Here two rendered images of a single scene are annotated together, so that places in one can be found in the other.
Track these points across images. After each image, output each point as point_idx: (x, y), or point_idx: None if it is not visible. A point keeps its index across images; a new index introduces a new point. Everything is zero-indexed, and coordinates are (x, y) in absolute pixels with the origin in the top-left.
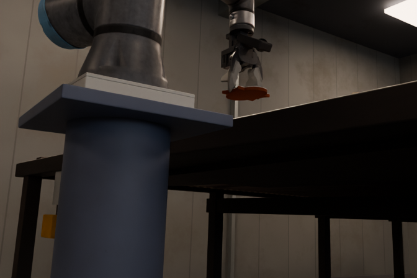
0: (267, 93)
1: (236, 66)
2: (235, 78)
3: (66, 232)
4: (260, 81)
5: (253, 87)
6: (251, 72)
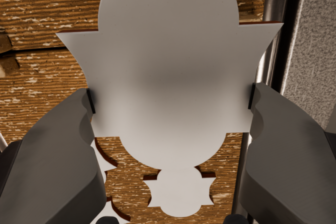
0: (74, 32)
1: (313, 167)
2: (270, 103)
3: None
4: (50, 126)
5: None
6: (103, 194)
